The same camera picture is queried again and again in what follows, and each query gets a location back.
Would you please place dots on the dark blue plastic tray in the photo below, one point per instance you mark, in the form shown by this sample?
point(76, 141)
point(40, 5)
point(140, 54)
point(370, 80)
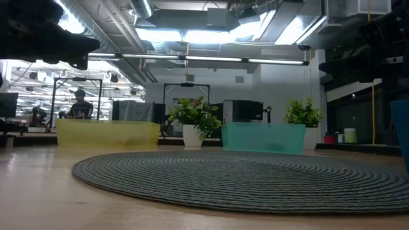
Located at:
point(401, 127)

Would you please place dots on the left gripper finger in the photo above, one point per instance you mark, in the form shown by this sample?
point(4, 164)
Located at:
point(83, 51)
point(76, 40)

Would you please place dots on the teal translucent plastic tray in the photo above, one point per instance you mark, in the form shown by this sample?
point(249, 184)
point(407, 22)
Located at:
point(265, 137)

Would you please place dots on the grey covered equipment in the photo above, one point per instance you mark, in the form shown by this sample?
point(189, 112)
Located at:
point(132, 111)

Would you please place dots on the round grey woven placemat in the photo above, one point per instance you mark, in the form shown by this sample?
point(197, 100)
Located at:
point(204, 179)

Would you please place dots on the black computer monitor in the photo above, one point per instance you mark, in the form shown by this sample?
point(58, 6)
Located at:
point(249, 111)
point(8, 105)

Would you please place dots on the black metal gantry frame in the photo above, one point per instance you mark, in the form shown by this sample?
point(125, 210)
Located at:
point(78, 79)

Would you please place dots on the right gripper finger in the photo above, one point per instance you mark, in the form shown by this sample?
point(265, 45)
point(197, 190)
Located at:
point(351, 62)
point(383, 32)

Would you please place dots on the white ceiling box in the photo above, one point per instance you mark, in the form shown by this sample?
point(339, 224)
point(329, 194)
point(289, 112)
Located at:
point(367, 7)

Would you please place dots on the yellow translucent plastic tray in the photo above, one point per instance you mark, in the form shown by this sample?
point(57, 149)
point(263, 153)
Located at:
point(108, 134)

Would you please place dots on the grey ceiling box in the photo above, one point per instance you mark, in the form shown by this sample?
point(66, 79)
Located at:
point(217, 17)

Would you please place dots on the long ceiling light bar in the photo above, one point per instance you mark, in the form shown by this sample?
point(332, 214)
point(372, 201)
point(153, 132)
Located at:
point(211, 59)

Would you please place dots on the white and green container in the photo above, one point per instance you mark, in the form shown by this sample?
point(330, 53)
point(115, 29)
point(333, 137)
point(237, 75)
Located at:
point(350, 135)

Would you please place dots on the silver round air duct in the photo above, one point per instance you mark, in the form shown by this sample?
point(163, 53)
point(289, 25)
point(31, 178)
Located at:
point(142, 8)

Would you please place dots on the red cup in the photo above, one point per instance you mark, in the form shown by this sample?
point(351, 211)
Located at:
point(328, 139)

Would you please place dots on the bushy green potted plant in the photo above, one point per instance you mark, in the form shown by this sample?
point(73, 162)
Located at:
point(195, 113)

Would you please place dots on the person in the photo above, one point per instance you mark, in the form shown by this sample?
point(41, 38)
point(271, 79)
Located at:
point(80, 110)

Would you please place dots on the small green potted plant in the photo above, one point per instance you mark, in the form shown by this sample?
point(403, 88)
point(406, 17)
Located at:
point(302, 113)

